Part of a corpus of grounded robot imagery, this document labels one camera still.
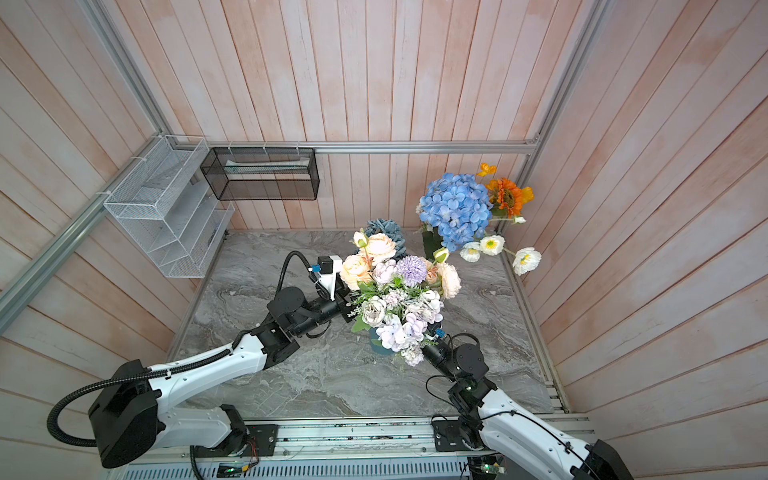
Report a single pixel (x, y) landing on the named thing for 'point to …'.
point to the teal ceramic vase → (380, 349)
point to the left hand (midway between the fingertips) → (373, 288)
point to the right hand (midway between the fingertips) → (394, 311)
